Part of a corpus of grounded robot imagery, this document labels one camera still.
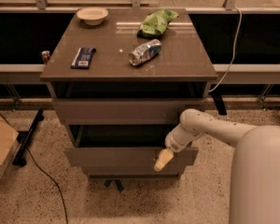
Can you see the grey drawer cabinet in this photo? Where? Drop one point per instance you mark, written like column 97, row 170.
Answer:
column 182, row 70

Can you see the black post right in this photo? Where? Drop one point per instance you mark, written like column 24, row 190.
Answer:
column 218, row 101

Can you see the black stand leg left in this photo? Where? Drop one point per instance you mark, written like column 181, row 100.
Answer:
column 25, row 138

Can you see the green chip bag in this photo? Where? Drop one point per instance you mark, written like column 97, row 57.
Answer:
column 155, row 24

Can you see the crushed silver soda can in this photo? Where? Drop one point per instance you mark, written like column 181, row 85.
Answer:
column 145, row 52

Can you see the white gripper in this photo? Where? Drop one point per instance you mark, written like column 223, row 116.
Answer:
column 174, row 143

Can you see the cardboard box left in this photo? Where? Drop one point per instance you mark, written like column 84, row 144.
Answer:
column 8, row 144

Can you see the red soda can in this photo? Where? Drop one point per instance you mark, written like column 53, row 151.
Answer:
column 45, row 56

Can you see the white paper bowl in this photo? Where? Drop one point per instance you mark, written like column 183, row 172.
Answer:
column 92, row 15

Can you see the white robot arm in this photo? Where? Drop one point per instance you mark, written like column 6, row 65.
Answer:
column 255, row 168

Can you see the grey drawer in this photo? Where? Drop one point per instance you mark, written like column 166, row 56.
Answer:
column 123, row 111
column 133, row 176
column 124, row 150

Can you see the blue snack packet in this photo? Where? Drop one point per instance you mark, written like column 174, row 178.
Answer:
column 83, row 58

